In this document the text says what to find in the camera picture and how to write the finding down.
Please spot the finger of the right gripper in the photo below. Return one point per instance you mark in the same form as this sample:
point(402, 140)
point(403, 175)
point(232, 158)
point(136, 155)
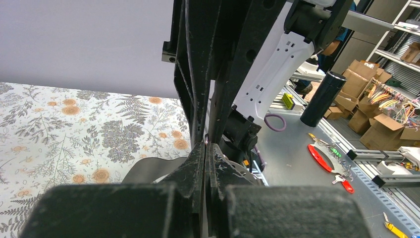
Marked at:
point(240, 35)
point(201, 55)

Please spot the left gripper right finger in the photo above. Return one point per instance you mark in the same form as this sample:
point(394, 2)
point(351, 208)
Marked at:
point(236, 208)

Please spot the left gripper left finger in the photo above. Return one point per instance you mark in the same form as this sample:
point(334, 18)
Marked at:
point(172, 208)

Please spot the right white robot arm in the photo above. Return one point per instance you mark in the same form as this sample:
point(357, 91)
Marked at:
point(302, 29)

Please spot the black cylinder bottle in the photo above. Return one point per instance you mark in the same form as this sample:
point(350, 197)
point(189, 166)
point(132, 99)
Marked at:
point(322, 99)

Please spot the red tagged key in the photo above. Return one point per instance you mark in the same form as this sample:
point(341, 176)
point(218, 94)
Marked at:
point(347, 186)

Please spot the floral table mat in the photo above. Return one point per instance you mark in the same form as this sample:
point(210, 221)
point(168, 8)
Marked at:
point(51, 136)

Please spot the yellow tagged key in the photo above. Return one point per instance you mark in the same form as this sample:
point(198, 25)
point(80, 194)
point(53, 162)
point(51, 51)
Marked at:
point(393, 228)

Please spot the cardboard boxes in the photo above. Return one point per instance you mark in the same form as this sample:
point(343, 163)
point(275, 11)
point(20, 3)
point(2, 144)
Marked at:
point(384, 118)

